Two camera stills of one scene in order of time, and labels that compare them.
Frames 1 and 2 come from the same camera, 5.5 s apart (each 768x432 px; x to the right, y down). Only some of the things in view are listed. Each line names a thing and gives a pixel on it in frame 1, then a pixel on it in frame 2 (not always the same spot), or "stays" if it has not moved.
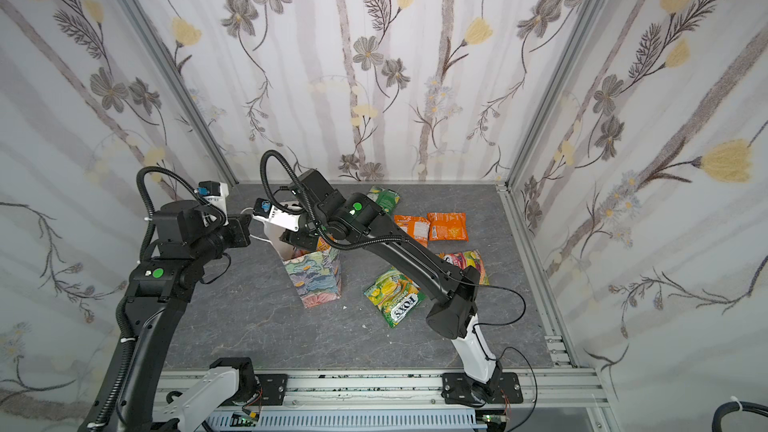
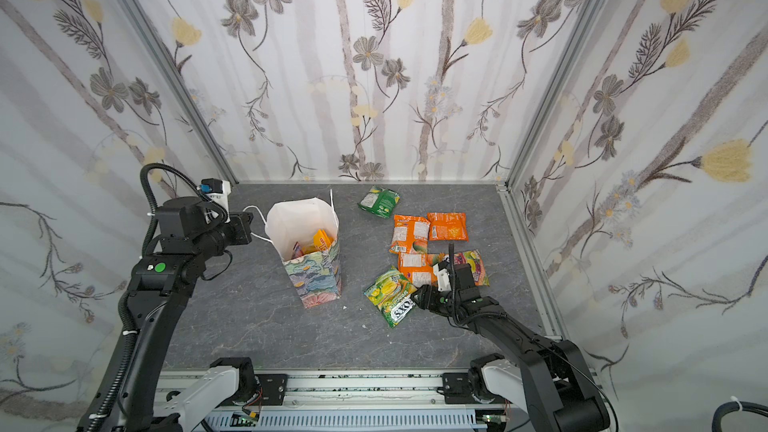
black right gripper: x=301 y=239 to x=455 y=279
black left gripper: x=240 y=225 stays
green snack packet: x=386 y=198 stays
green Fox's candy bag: x=395 y=295 stays
